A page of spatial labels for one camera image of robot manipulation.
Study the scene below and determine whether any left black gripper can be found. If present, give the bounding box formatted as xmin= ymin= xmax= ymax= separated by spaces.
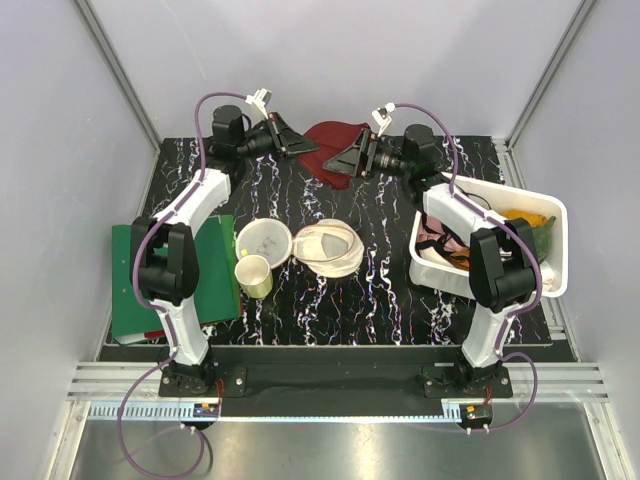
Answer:
xmin=237 ymin=113 xmax=319 ymax=164

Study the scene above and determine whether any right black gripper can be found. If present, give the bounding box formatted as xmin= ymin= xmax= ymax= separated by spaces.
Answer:
xmin=323 ymin=129 xmax=412 ymax=182

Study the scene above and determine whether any dark red bra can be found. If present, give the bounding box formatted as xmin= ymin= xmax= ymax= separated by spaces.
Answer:
xmin=297 ymin=121 xmax=370 ymax=190

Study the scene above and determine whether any beige mesh laundry bag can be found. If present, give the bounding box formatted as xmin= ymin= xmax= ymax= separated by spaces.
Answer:
xmin=235 ymin=218 xmax=364 ymax=279

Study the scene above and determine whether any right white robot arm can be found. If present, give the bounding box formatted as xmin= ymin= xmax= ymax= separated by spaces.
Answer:
xmin=322 ymin=124 xmax=542 ymax=397

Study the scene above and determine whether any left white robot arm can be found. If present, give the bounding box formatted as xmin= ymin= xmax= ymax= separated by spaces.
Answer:
xmin=130 ymin=105 xmax=318 ymax=396

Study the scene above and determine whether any pink and black bra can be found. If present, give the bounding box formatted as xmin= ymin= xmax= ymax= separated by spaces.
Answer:
xmin=416 ymin=214 xmax=470 ymax=271

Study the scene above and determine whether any green folder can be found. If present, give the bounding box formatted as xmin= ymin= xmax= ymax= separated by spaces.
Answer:
xmin=109 ymin=215 xmax=243 ymax=345

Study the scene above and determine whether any white plastic bin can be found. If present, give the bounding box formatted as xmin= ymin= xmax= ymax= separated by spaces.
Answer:
xmin=408 ymin=176 xmax=569 ymax=299

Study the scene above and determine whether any cream paper cup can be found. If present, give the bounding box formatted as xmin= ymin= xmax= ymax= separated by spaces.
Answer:
xmin=234 ymin=255 xmax=273 ymax=299

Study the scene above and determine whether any orange cloth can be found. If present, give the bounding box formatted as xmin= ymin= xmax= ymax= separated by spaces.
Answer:
xmin=500 ymin=209 xmax=549 ymax=229

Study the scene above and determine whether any green cloth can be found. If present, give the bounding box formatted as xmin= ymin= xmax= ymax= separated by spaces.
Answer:
xmin=532 ymin=216 xmax=556 ymax=263

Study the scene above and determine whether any white garment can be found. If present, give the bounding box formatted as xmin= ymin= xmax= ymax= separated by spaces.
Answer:
xmin=539 ymin=261 xmax=555 ymax=291

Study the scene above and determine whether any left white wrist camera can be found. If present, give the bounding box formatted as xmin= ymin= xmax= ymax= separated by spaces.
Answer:
xmin=245 ymin=88 xmax=272 ymax=118

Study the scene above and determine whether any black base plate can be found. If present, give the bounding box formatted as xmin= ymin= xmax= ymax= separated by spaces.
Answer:
xmin=160 ymin=346 xmax=513 ymax=420

